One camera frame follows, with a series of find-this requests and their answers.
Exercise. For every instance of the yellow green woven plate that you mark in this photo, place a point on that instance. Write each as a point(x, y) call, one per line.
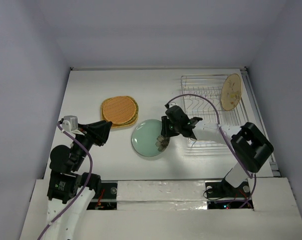
point(135, 113)

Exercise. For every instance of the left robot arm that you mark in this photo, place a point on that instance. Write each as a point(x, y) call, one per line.
point(72, 183)

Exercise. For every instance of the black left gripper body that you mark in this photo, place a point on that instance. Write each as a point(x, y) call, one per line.
point(88, 138)

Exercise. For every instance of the white foam strip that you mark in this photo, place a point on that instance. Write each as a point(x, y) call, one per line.
point(161, 195)

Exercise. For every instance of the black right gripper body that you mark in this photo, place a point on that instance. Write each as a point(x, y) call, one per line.
point(166, 127)

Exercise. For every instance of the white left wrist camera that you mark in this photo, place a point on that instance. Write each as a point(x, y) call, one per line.
point(69, 123)

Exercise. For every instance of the small orange woven plate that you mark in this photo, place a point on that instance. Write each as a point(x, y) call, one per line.
point(119, 110)

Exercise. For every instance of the green ceramic flower plate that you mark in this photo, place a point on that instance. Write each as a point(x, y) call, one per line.
point(147, 139)

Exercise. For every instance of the metal wire dish rack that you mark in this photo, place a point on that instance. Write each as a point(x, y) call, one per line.
point(202, 99)

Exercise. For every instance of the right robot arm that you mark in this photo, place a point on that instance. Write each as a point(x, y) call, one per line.
point(247, 143)

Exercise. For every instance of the beige ceramic bird plate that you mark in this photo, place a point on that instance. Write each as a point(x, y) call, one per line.
point(231, 92)

